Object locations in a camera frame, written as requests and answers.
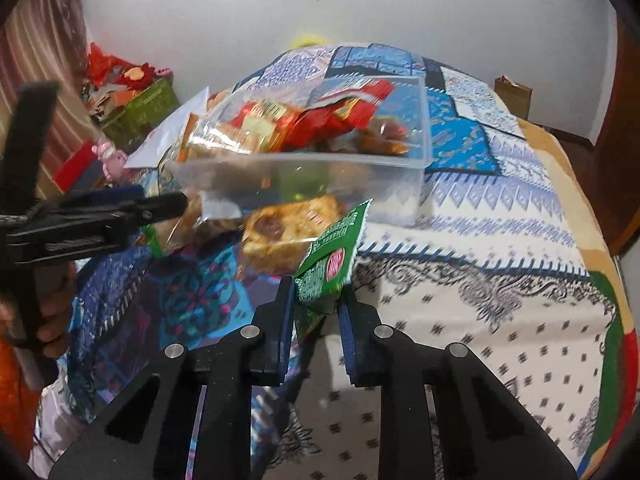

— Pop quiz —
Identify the brown wooden door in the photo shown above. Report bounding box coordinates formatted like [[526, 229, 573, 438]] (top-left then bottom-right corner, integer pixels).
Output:
[[596, 21, 639, 255]]

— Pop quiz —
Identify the clear plastic storage box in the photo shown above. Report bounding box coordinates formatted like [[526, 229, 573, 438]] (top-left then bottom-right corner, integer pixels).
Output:
[[169, 75, 433, 226]]

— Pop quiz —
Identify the green pea snack bag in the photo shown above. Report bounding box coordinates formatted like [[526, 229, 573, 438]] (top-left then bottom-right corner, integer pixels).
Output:
[[294, 200, 372, 338]]

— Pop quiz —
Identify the brown pastry clear pack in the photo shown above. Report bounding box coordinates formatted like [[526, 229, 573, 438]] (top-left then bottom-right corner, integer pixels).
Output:
[[356, 116, 411, 156]]

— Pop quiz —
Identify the round biscuit roll pack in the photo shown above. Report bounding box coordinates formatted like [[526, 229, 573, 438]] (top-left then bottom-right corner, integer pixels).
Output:
[[176, 114, 262, 162]]

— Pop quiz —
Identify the red yellow small snack packet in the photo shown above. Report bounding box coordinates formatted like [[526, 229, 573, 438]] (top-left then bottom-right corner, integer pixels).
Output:
[[229, 99, 303, 153]]

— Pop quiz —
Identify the pink plush toy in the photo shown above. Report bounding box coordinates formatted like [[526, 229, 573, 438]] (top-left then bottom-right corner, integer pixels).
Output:
[[92, 136, 128, 182]]

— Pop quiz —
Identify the brown cardboard box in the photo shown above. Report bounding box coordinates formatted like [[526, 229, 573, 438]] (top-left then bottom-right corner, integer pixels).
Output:
[[494, 75, 533, 120]]

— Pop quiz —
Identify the person left hand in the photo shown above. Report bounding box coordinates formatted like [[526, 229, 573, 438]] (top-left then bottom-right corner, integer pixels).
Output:
[[1, 262, 77, 359]]

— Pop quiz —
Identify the red box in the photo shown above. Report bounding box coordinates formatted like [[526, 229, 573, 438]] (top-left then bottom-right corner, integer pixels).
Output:
[[53, 150, 103, 193]]

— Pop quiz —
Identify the striped pink curtain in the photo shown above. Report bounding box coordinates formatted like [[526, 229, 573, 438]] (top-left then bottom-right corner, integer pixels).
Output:
[[1, 0, 98, 197]]

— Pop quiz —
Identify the yellow fuzzy hoop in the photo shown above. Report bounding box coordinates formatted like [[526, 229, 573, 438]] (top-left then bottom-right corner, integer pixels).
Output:
[[290, 34, 329, 50]]

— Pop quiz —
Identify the patchwork patterned bed blanket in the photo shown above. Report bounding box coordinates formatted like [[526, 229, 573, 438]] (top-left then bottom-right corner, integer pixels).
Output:
[[29, 44, 638, 479]]

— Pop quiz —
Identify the green storage box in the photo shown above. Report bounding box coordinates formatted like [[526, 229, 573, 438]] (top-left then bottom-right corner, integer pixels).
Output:
[[100, 78, 180, 154]]

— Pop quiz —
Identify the clear bag of cookies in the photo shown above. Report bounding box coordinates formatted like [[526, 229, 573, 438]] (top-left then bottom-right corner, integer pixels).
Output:
[[153, 190, 244, 254]]

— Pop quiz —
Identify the red stuffed items pile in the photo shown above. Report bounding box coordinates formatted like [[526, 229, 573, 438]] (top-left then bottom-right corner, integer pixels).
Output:
[[84, 42, 174, 107]]

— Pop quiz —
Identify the red snack bag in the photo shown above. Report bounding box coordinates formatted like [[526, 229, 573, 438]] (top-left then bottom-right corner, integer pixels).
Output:
[[279, 77, 395, 152]]

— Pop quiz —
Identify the nut cake clear pack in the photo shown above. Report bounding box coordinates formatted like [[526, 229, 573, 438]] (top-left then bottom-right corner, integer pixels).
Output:
[[239, 195, 346, 275]]

